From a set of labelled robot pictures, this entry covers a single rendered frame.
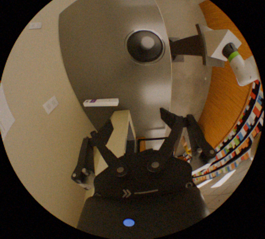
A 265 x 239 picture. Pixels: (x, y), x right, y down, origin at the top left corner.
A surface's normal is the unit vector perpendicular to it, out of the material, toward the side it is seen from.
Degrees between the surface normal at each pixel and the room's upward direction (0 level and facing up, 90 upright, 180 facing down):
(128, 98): 0
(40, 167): 90
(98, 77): 0
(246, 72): 68
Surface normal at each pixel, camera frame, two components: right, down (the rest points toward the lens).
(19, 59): 0.98, -0.12
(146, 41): -0.06, 0.58
